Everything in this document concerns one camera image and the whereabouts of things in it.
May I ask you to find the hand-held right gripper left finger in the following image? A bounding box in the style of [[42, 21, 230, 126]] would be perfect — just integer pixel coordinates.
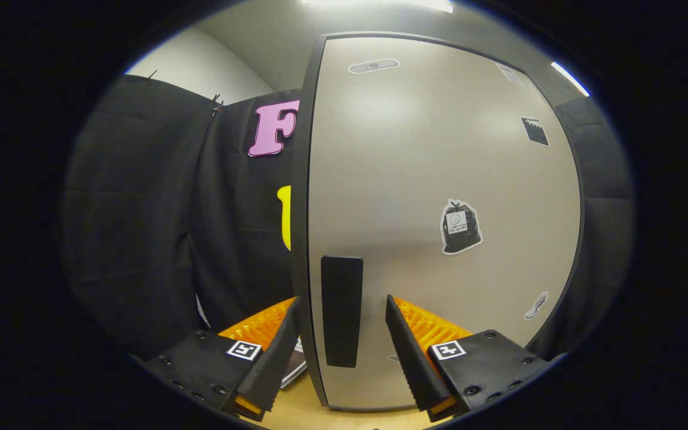
[[144, 297, 302, 422]]

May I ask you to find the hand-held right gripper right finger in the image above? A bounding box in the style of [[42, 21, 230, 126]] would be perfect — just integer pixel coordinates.
[[385, 294, 566, 422]]

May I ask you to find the black door handle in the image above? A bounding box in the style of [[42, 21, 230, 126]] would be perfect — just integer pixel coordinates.
[[320, 256, 364, 368]]

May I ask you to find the cream cabinet door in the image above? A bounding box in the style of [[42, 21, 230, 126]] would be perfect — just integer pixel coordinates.
[[307, 37, 582, 410]]

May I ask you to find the dark grey cabinet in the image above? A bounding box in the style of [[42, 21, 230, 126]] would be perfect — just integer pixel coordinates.
[[290, 31, 586, 413]]

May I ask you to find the white book with dark picture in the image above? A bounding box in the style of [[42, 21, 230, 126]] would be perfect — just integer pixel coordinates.
[[280, 336, 309, 390]]

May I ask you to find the black backdrop cloth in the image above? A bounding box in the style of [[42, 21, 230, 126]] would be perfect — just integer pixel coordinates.
[[60, 75, 634, 365]]

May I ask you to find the long ceiling light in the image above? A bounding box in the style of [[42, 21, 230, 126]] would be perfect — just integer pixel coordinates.
[[550, 61, 591, 97], [302, 0, 455, 14]]

